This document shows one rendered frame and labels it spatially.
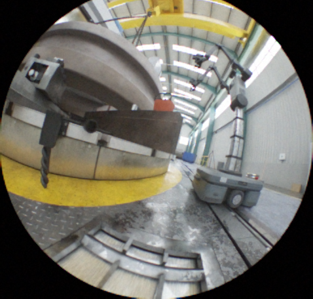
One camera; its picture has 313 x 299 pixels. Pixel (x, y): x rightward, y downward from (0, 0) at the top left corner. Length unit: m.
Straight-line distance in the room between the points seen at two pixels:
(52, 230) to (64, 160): 0.42
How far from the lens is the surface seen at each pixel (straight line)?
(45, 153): 0.50
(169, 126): 0.95
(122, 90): 1.47
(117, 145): 0.72
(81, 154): 0.68
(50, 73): 0.94
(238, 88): 1.38
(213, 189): 0.84
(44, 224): 0.41
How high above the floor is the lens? 0.30
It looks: 4 degrees up
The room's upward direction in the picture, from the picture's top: 16 degrees clockwise
